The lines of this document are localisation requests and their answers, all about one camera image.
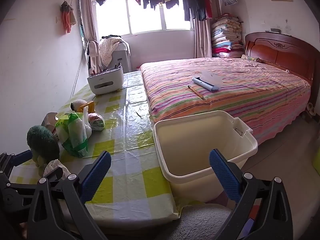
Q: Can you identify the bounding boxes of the beige hanging garment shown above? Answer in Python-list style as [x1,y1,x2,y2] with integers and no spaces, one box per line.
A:
[87,40,103,74]

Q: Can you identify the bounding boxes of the brown cardboard box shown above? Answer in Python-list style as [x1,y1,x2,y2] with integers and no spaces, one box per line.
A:
[41,112,59,134]

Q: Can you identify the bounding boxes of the white black plush toy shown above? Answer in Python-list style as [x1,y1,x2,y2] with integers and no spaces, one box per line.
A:
[70,99,96,114]

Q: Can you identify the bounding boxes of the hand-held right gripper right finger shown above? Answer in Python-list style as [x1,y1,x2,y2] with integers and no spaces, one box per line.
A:
[209,149,293,240]

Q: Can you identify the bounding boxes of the grey fuzzy seat cushion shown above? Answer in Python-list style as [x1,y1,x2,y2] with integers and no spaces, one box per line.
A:
[160,202,233,240]

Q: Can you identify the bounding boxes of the cream plastic storage bin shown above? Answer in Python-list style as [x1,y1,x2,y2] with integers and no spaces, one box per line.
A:
[153,110,258,203]

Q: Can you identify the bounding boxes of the stack of folded blankets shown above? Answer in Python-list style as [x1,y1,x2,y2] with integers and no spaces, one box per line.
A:
[211,13,245,58]

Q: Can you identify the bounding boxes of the thin wall cable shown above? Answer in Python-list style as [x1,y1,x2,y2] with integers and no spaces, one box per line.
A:
[72,42,85,94]

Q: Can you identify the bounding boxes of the white lace cloth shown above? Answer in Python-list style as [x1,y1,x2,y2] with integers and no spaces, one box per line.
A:
[43,159,72,179]

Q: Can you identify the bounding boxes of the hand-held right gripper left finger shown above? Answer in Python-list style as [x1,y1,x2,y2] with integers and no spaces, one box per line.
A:
[27,151,112,240]

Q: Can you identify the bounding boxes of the yellow pencil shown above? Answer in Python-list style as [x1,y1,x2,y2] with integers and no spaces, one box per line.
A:
[188,85,207,101]

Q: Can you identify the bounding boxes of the beige curtain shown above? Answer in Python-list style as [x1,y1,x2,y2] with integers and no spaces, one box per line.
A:
[194,17,213,58]
[79,0,98,45]

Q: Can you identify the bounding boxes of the blue pencil case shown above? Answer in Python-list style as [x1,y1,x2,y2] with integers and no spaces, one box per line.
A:
[192,70,223,92]

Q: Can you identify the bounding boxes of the bed with striped sheet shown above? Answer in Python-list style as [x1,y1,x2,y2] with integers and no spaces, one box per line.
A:
[139,57,312,145]

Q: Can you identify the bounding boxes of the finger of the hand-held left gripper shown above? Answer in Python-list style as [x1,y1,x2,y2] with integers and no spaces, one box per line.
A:
[0,150,33,178]
[7,166,64,193]

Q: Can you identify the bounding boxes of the white plastic bag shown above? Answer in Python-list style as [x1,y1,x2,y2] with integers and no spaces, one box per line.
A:
[84,106,105,132]

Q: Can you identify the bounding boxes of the dotted white cloth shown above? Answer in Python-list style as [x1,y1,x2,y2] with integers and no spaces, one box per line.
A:
[99,36,129,68]

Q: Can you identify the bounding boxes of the green broccoli toy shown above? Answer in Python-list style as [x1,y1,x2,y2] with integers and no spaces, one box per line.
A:
[27,125,60,178]

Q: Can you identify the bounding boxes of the window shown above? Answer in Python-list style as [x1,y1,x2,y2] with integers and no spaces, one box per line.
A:
[92,0,197,35]

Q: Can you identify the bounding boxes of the white desk organizer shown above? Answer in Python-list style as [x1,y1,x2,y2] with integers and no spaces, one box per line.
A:
[87,60,125,95]

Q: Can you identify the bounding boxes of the wooden headboard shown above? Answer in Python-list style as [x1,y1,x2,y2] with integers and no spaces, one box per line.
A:
[244,32,318,85]

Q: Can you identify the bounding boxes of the orange and grey hanging cloths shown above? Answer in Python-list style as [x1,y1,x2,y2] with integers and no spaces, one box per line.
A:
[60,1,77,34]

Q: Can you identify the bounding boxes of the white appliance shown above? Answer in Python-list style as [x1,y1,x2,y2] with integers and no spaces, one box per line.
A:
[114,42,132,73]

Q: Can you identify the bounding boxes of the green plastic bag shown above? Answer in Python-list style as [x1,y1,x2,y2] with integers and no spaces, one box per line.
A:
[55,112,88,158]

